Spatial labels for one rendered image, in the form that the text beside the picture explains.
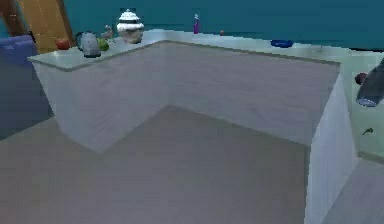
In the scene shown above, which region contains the white kitchen counter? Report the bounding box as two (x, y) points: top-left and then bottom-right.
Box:
(27, 29), (384, 224)

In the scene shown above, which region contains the green lettuce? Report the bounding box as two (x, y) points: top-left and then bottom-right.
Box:
(97, 38), (110, 52)

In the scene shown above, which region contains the purple bottle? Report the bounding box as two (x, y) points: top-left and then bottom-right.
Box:
(193, 13), (201, 35)

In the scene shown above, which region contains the white and silver pot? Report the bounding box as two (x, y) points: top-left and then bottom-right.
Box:
(116, 8), (146, 45)

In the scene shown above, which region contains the blue bowl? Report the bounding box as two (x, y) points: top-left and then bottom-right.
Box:
(270, 39), (295, 49)

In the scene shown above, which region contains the small grey statue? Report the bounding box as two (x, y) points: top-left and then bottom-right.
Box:
(100, 24), (115, 42)

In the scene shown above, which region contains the grey kettle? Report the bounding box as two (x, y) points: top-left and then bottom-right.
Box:
(75, 31), (102, 59)

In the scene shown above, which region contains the red tomato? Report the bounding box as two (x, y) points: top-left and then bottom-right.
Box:
(55, 37), (71, 51)

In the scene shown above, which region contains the dark red round fruit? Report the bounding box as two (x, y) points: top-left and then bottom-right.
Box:
(354, 72), (368, 86)

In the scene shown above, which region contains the brown wooden door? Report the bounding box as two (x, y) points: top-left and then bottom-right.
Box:
(0, 0), (76, 55)

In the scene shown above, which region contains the grey sink faucet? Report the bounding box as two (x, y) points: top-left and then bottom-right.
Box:
(355, 58), (384, 108)

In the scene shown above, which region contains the blue bin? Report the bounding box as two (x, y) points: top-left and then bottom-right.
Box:
(0, 34), (39, 68)

